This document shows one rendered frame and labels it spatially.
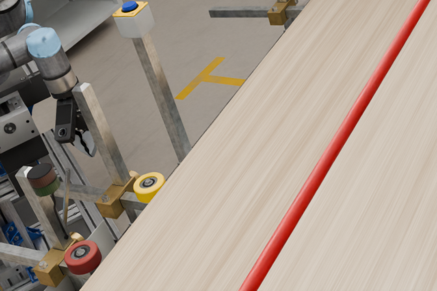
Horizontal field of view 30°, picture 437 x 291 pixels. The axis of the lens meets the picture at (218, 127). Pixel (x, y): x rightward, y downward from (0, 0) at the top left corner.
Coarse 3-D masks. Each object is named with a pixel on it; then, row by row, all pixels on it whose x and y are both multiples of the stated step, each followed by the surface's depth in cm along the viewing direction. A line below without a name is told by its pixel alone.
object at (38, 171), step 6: (36, 168) 177; (42, 168) 177; (48, 168) 176; (30, 174) 176; (36, 174) 175; (42, 174) 175; (54, 192) 179; (42, 198) 182; (54, 198) 180; (54, 204) 182; (54, 210) 184; (60, 222) 186; (66, 234) 189
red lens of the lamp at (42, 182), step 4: (52, 168) 176; (28, 172) 177; (52, 172) 176; (44, 176) 174; (48, 176) 175; (52, 176) 176; (28, 180) 176; (32, 180) 174; (36, 180) 174; (40, 180) 174; (44, 180) 174; (48, 180) 175; (52, 180) 176; (32, 184) 175; (36, 184) 175; (40, 184) 175; (44, 184) 175
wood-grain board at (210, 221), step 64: (320, 0) 251; (384, 0) 240; (320, 64) 220; (256, 128) 203; (320, 128) 196; (384, 128) 188; (192, 192) 189; (256, 192) 182; (320, 192) 176; (384, 192) 170; (128, 256) 176; (192, 256) 171; (256, 256) 165; (320, 256) 160; (384, 256) 155
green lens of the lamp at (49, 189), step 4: (56, 176) 178; (56, 180) 177; (52, 184) 176; (56, 184) 177; (36, 188) 176; (40, 188) 175; (44, 188) 175; (48, 188) 176; (52, 188) 176; (56, 188) 177; (36, 192) 176; (40, 192) 176; (44, 192) 176; (48, 192) 176; (52, 192) 176; (40, 196) 177
